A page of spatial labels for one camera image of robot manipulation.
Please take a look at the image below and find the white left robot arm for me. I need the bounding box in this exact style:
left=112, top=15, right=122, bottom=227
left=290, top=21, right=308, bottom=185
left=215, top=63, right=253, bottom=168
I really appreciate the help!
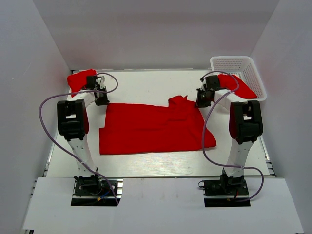
left=57, top=76, right=110, bottom=177

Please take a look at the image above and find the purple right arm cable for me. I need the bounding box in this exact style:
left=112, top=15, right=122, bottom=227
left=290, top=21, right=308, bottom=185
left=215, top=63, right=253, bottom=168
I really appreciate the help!
left=199, top=70, right=265, bottom=202

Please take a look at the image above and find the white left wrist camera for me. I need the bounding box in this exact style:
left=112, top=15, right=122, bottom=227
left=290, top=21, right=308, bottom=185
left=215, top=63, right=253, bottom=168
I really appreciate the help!
left=96, top=76, right=106, bottom=89

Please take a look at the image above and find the red t-shirt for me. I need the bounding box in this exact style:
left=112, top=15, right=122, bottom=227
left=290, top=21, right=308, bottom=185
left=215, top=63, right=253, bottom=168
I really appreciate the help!
left=218, top=74, right=257, bottom=99
left=99, top=96, right=217, bottom=155
left=67, top=69, right=96, bottom=92

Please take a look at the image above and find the white plastic mesh basket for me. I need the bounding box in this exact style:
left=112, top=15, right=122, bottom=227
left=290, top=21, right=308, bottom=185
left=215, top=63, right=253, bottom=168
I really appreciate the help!
left=210, top=56, right=267, bottom=101

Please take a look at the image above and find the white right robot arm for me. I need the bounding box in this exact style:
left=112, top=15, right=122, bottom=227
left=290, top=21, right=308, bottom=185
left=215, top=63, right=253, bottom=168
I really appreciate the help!
left=195, top=72, right=263, bottom=195

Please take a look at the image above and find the red t-shirt in basket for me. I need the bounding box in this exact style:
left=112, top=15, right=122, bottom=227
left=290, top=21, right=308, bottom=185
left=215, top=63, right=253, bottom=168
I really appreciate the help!
left=218, top=74, right=257, bottom=99

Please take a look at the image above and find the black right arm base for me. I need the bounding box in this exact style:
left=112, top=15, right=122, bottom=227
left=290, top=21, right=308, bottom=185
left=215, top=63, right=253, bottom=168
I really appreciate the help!
left=198, top=175, right=251, bottom=208

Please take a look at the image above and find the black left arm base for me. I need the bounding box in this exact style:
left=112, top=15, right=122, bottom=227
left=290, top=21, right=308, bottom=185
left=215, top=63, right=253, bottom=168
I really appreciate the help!
left=71, top=175, right=122, bottom=207

